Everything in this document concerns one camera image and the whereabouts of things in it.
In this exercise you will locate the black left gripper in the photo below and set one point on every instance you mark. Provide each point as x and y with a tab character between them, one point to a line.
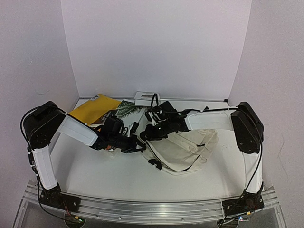
131	147

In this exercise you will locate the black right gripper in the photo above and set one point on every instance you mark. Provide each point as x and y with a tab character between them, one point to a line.
152	134

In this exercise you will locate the white box with photo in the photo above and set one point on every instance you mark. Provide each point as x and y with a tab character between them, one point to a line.
146	99

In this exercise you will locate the beige canvas student bag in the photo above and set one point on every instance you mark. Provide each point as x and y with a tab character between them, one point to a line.
183	152

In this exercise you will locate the yellow hardcover book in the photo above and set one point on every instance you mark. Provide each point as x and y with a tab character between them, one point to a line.
93	109

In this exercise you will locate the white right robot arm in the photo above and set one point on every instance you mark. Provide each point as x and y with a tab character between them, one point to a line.
249	135

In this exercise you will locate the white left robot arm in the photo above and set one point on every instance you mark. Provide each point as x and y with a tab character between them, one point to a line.
42	126

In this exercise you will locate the dark Three Days book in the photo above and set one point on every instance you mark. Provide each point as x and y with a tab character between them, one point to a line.
127	111

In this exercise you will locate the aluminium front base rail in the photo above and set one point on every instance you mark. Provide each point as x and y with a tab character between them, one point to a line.
150	212

